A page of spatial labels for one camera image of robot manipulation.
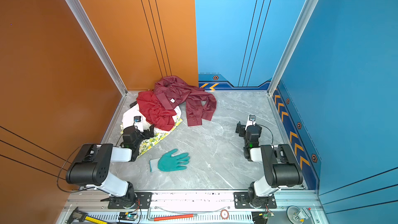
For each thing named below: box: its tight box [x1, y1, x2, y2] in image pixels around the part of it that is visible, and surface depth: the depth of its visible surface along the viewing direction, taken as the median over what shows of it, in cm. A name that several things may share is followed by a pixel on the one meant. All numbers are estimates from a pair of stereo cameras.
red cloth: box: [136, 90, 177, 132], surface depth 99 cm
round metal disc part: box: [286, 205, 312, 224], surface depth 66 cm
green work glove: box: [149, 148, 191, 173], surface depth 87 cm
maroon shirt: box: [154, 75, 218, 127], surface depth 108 cm
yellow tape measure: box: [84, 216, 109, 224], surface depth 71 cm
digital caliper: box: [66, 206, 89, 224], surface depth 71 cm
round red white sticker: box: [220, 208, 230, 220], surface depth 72 cm
